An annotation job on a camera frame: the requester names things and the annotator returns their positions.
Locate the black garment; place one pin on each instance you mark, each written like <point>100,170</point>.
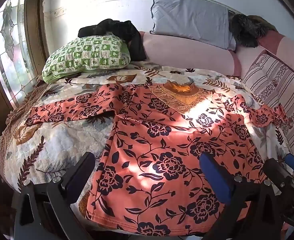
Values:
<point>119,30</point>

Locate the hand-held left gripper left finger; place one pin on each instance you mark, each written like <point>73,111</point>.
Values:
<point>81,166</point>

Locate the green checkered pillow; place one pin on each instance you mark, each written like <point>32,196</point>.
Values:
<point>87,55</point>

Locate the pink bolster cushion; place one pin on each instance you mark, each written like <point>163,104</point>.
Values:
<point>187,55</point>

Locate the grey pillow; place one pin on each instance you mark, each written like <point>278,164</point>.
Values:
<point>189,17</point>

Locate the orange floral shirt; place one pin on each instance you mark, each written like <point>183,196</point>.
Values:
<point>162,142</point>

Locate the striped floral quilt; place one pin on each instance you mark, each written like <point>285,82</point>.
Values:
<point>282,90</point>

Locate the stained glass window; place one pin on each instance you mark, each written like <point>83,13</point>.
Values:
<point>9,42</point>

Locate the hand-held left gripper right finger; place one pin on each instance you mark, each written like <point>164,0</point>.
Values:
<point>215,177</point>

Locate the two-tone pink blanket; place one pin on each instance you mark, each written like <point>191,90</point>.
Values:
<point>292,50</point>

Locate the leaf print plush blanket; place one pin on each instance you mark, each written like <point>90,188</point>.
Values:
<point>62,140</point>

